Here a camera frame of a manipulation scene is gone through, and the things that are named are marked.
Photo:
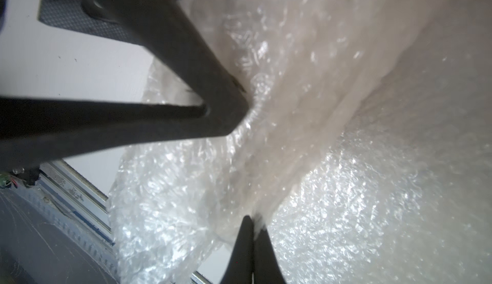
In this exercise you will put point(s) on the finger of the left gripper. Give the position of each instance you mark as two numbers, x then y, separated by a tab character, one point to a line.
34	131

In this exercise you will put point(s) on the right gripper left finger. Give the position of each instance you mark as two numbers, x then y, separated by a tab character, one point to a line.
240	267

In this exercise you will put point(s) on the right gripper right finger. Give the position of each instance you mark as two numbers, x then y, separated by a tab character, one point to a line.
266	268

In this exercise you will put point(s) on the bubble clear cylinder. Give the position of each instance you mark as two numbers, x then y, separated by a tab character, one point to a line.
306	66

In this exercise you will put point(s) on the clear bubble wrap sheet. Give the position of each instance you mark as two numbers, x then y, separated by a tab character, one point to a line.
404	195

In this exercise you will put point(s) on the aluminium front rail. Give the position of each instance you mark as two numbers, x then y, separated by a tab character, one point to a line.
76	193

